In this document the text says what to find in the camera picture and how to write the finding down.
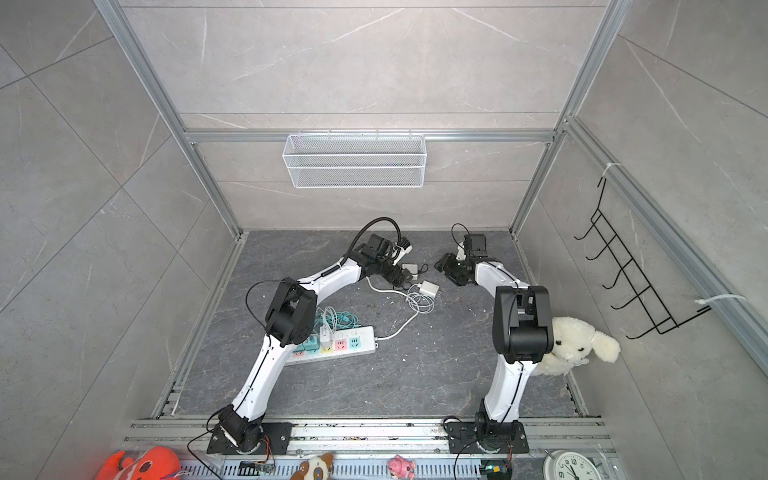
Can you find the white charger cube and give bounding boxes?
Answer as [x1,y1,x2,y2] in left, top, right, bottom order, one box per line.
[318,326,333,349]

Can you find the pink plush toy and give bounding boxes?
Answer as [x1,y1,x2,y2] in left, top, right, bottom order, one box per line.
[387,455,416,480]

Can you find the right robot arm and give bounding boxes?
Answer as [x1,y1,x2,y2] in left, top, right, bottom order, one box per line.
[435,233,554,456]

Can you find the white power strip cord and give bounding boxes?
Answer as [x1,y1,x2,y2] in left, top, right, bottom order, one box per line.
[365,275,421,342]

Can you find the black wall hook rack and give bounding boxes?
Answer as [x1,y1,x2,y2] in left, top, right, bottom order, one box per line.
[574,178,712,340]

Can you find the white multicolour power strip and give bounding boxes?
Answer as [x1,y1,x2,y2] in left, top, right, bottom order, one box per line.
[286,326,378,365]

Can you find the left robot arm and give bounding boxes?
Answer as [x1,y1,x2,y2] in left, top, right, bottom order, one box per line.
[206,216,412,455]

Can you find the teal charger cube front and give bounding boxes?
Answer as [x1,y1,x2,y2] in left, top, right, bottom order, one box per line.
[302,334,320,352]

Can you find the white plush dog toy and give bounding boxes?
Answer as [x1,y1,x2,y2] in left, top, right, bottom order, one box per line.
[532,317,621,376]

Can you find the white alarm clock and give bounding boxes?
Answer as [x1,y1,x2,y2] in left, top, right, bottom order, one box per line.
[543,450,603,480]

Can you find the teal multi-head cable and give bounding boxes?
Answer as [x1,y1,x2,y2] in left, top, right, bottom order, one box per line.
[314,308,362,332]

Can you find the red plush toy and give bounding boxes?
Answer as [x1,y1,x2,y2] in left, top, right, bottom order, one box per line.
[96,446,181,480]

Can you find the white wire mesh basket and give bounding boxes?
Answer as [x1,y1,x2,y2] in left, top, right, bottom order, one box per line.
[282,133,428,189]

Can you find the brown white plush toy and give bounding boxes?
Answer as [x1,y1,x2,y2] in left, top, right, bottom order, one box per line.
[290,452,335,480]

